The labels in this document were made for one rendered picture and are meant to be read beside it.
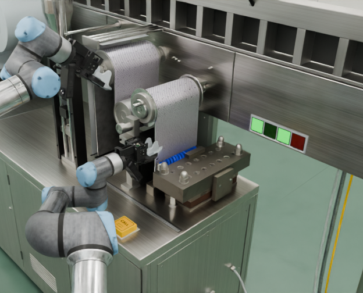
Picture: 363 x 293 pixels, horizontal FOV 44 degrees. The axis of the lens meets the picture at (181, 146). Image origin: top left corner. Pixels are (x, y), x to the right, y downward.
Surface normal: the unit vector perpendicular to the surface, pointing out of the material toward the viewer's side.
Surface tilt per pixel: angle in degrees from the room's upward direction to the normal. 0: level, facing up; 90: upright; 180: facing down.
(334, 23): 90
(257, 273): 0
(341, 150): 90
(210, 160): 0
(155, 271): 90
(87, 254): 68
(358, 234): 0
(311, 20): 90
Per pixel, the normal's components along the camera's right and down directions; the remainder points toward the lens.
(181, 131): 0.71, 0.36
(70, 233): 0.12, -0.24
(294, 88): -0.70, 0.32
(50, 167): 0.04, -0.88
